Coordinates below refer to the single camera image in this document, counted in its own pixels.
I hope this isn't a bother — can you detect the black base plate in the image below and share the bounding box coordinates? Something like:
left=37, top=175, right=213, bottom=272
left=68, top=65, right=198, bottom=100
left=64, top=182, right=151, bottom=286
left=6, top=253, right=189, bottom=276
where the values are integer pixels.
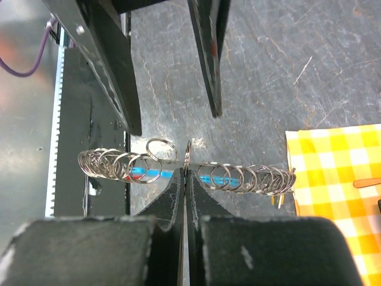
left=54, top=48, right=130, bottom=217

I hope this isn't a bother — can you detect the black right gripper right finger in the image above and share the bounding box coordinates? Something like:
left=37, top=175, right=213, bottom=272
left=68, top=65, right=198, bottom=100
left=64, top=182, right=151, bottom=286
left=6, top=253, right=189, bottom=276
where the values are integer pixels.
left=187, top=173, right=362, bottom=285

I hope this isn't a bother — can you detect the red key tag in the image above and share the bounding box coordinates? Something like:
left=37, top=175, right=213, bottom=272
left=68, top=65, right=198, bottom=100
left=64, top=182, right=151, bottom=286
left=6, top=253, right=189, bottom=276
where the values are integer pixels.
left=125, top=175, right=143, bottom=181

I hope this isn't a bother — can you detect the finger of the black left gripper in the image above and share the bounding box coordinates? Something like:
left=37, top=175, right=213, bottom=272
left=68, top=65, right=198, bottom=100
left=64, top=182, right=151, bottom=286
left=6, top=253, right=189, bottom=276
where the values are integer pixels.
left=45, top=0, right=142, bottom=136
left=188, top=0, right=231, bottom=118

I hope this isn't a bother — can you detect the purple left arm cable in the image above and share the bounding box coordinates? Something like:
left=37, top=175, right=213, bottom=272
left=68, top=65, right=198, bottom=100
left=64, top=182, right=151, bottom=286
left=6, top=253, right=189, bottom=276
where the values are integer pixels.
left=0, top=17, right=58, bottom=77

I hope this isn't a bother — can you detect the orange checkered cloth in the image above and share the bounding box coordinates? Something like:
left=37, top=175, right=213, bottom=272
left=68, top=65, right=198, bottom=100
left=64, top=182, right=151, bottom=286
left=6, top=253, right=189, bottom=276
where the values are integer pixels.
left=286, top=124, right=380, bottom=285

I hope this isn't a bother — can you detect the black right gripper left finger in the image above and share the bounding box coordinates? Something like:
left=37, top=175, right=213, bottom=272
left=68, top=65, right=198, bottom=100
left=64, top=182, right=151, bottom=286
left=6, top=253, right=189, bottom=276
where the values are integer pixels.
left=1, top=169, right=185, bottom=285

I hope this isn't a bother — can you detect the slotted cable duct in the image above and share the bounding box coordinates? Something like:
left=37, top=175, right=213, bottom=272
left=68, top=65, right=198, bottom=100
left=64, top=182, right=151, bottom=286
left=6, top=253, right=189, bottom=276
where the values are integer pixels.
left=44, top=44, right=65, bottom=217

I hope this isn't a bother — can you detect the yellow key tag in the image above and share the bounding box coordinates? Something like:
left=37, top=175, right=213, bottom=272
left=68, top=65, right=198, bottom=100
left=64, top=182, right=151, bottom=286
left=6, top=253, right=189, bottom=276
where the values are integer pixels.
left=271, top=194, right=285, bottom=210

